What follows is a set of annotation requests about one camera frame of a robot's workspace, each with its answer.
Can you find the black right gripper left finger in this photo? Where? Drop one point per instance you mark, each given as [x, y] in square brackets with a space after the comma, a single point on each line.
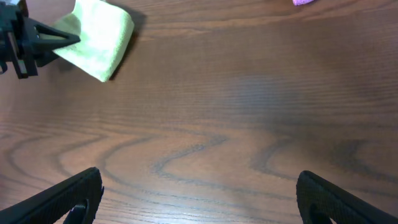
[77, 197]

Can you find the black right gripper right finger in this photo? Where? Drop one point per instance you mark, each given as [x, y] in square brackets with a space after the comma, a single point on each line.
[320, 201]

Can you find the light green microfiber cloth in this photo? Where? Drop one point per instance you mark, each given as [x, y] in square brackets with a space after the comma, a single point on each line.
[104, 31]

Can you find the purple crumpled cloth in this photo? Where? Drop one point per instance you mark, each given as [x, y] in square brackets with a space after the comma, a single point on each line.
[301, 2]

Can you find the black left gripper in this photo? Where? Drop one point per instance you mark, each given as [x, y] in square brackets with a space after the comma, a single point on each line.
[18, 31]

